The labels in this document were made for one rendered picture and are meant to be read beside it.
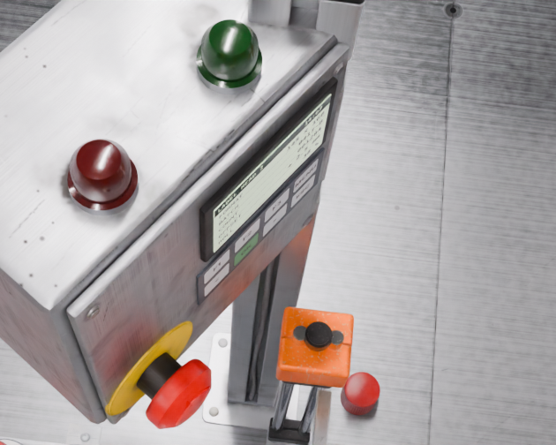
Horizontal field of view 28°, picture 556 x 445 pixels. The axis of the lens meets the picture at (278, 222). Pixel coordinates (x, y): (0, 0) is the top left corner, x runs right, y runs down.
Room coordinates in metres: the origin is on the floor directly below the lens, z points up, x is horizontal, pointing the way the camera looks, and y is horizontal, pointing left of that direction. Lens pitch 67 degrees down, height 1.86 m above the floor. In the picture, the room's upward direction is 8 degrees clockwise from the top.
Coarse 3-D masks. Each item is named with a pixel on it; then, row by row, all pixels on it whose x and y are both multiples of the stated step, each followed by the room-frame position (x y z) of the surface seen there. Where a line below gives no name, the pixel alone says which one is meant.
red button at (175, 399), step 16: (160, 368) 0.14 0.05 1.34; (176, 368) 0.14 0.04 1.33; (192, 368) 0.14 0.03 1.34; (208, 368) 0.14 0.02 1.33; (144, 384) 0.13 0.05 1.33; (160, 384) 0.13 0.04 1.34; (176, 384) 0.13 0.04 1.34; (192, 384) 0.13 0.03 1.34; (208, 384) 0.13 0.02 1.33; (160, 400) 0.12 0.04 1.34; (176, 400) 0.12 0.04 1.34; (192, 400) 0.12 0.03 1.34; (160, 416) 0.11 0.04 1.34; (176, 416) 0.12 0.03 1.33
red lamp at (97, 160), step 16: (96, 144) 0.17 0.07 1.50; (112, 144) 0.17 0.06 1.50; (80, 160) 0.17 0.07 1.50; (96, 160) 0.17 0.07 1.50; (112, 160) 0.17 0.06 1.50; (128, 160) 0.17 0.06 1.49; (80, 176) 0.16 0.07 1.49; (96, 176) 0.16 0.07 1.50; (112, 176) 0.16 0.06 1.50; (128, 176) 0.17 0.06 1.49; (80, 192) 0.16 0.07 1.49; (96, 192) 0.16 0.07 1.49; (112, 192) 0.16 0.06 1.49; (128, 192) 0.16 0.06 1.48; (96, 208) 0.15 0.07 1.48; (112, 208) 0.16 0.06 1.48
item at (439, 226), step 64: (0, 0) 0.65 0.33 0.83; (384, 0) 0.72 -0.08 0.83; (448, 0) 0.73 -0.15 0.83; (512, 0) 0.74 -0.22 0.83; (384, 64) 0.64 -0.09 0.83; (448, 64) 0.65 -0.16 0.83; (512, 64) 0.66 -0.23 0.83; (384, 128) 0.56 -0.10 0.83; (448, 128) 0.57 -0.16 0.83; (512, 128) 0.58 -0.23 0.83; (384, 192) 0.49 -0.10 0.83; (448, 192) 0.50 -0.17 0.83; (512, 192) 0.51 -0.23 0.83; (320, 256) 0.41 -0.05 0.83; (384, 256) 0.42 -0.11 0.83; (448, 256) 0.43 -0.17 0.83; (512, 256) 0.44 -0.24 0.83; (384, 320) 0.35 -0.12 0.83; (448, 320) 0.36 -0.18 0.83; (512, 320) 0.37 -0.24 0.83; (0, 384) 0.23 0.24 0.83; (384, 384) 0.29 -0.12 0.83; (448, 384) 0.29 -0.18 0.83; (512, 384) 0.30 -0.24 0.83
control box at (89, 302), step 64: (64, 0) 0.25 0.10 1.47; (128, 0) 0.25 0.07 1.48; (192, 0) 0.25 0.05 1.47; (0, 64) 0.21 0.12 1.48; (64, 64) 0.22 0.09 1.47; (128, 64) 0.22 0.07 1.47; (192, 64) 0.22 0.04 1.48; (320, 64) 0.24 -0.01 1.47; (0, 128) 0.18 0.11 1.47; (64, 128) 0.19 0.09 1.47; (128, 128) 0.19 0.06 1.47; (192, 128) 0.20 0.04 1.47; (256, 128) 0.20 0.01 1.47; (0, 192) 0.16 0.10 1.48; (64, 192) 0.16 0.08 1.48; (192, 192) 0.17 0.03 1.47; (0, 256) 0.13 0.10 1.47; (64, 256) 0.14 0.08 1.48; (128, 256) 0.14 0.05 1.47; (192, 256) 0.17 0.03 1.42; (256, 256) 0.20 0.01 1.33; (0, 320) 0.14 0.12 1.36; (64, 320) 0.12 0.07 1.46; (128, 320) 0.13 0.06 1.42; (192, 320) 0.16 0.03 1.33; (64, 384) 0.12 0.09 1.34; (128, 384) 0.13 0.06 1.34
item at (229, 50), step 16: (208, 32) 0.23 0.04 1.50; (224, 32) 0.23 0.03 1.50; (240, 32) 0.23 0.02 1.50; (208, 48) 0.22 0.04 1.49; (224, 48) 0.22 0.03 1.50; (240, 48) 0.22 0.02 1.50; (256, 48) 0.22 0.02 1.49; (208, 64) 0.22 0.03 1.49; (224, 64) 0.22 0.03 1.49; (240, 64) 0.22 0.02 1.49; (256, 64) 0.22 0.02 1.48; (208, 80) 0.21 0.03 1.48; (224, 80) 0.21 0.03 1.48; (240, 80) 0.22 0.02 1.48; (256, 80) 0.22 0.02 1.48
